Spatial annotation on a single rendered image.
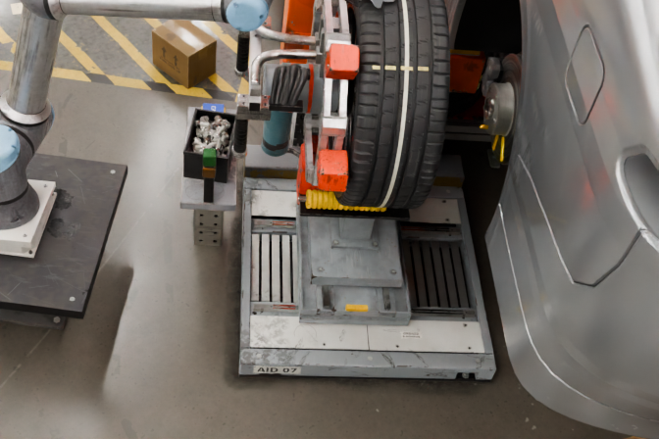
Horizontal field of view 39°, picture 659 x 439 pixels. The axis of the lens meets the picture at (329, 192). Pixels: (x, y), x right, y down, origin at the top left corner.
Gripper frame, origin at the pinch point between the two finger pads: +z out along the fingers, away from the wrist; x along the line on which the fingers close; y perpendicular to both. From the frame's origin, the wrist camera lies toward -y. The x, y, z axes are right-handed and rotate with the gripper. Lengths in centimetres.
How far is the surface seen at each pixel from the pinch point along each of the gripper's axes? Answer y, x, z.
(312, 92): 6.0, -34.9, -1.2
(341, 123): 26.2, -24.6, 0.2
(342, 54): 19.8, -9.7, -9.7
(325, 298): 26, -92, 42
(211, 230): -8, -119, 13
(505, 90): 4.5, -5.9, 45.3
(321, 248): 10, -89, 39
